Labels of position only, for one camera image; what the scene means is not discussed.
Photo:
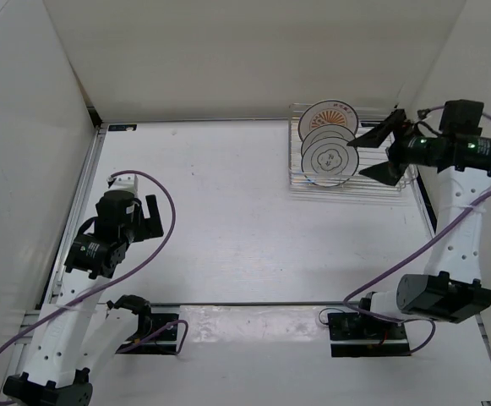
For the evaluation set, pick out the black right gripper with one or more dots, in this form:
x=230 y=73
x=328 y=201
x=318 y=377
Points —
x=390 y=172

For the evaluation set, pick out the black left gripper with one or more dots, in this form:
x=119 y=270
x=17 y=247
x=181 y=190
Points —
x=150 y=227

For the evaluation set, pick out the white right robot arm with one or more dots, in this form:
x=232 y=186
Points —
x=442 y=280

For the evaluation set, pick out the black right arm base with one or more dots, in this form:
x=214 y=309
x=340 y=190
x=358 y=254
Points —
x=353 y=335

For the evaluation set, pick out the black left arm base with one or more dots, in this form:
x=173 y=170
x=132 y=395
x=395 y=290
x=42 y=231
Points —
x=163 y=344

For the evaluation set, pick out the orange sunburst plate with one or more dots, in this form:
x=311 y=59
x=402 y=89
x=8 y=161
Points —
x=328 y=112

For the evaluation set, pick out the blue label sticker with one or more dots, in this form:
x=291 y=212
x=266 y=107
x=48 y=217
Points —
x=122 y=128

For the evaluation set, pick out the wire dish rack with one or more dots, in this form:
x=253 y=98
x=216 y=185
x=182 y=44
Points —
x=357 y=187

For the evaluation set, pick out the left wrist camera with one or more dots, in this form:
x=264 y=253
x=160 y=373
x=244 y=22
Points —
x=127 y=182

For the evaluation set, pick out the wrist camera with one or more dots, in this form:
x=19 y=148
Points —
x=127 y=182
x=461 y=117

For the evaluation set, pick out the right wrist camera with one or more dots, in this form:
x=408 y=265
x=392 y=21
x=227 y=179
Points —
x=461 y=117

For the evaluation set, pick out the aluminium table rail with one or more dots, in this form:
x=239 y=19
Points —
x=75 y=215

